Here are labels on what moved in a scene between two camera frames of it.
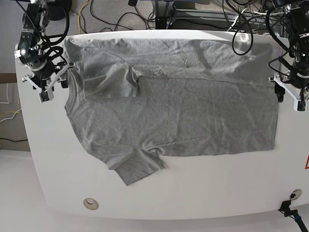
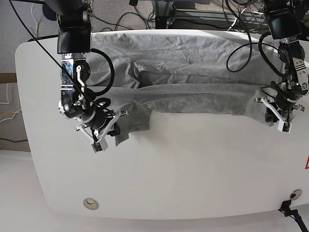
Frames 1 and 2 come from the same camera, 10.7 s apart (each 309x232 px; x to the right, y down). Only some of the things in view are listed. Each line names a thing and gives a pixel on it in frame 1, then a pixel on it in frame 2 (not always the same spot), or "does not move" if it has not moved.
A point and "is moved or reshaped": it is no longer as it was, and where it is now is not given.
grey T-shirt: (134, 101) is moved or reshaped
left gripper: (47, 73) → (99, 121)
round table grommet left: (90, 203) does not move
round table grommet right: (295, 194) does not move
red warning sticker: (307, 163) does not move
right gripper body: (294, 82) → (282, 105)
